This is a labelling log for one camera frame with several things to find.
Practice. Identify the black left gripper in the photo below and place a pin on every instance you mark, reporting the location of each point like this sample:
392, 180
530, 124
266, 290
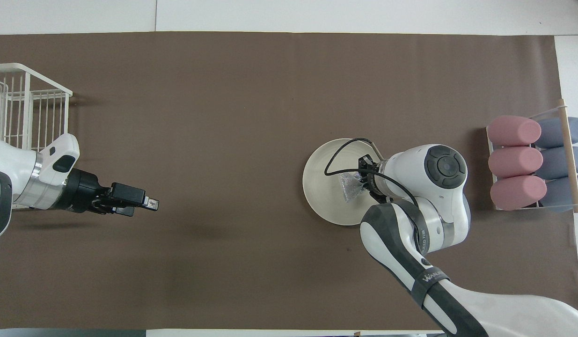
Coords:
80, 192

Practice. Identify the blue cup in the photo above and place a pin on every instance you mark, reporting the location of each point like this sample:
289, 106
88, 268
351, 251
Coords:
555, 131
558, 194
555, 163

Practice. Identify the brown table mat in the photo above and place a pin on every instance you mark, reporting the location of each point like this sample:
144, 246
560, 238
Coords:
223, 281

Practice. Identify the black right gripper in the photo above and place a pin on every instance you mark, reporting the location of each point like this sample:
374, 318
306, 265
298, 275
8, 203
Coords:
370, 171

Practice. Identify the cream round plate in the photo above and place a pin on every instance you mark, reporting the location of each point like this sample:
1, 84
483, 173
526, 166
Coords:
324, 187

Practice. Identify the silver mesh sponge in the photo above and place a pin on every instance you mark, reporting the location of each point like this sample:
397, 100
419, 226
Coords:
349, 187

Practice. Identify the pink cup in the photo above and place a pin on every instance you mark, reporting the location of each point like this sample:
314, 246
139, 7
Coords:
518, 193
513, 130
513, 162

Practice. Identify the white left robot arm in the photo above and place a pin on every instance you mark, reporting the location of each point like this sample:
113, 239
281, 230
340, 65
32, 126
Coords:
17, 178

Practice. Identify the thin tan rod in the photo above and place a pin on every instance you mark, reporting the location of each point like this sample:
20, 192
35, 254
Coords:
376, 150

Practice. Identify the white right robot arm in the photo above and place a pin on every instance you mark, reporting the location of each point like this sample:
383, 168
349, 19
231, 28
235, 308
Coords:
434, 187

